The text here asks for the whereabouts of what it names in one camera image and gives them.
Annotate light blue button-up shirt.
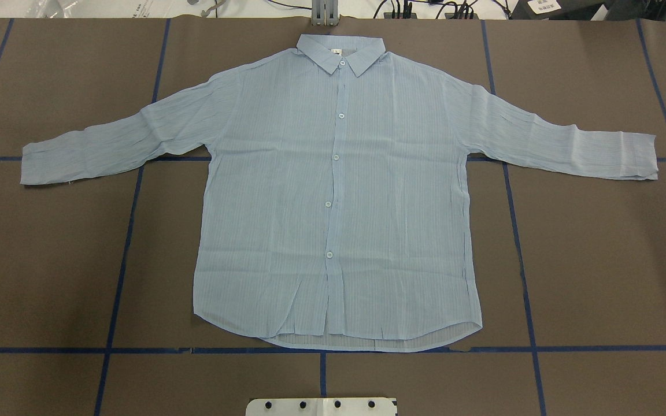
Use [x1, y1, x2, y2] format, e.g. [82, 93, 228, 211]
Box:
[21, 34, 658, 352]

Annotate black box with label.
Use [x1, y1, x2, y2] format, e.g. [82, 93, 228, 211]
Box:
[508, 1, 666, 21]

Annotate clear plastic bag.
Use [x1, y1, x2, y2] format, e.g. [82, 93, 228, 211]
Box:
[32, 0, 115, 18]

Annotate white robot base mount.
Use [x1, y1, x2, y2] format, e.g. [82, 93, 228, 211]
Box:
[245, 397, 398, 415]

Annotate black cables behind table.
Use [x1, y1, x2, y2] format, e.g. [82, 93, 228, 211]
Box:
[268, 0, 513, 20]

